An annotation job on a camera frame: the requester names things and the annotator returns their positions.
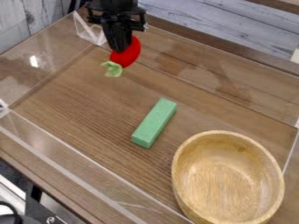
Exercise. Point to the red plush strawberry toy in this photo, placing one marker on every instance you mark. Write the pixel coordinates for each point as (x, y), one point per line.
(120, 60)

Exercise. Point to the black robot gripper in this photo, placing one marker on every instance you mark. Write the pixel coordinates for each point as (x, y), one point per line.
(118, 11)

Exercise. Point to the clear acrylic enclosure wall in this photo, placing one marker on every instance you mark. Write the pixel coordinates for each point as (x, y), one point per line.
(69, 118)

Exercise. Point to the green rectangular block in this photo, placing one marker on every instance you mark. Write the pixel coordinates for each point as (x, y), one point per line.
(154, 123)

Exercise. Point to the wooden bowl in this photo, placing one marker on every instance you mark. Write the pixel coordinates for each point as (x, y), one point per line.
(227, 181)

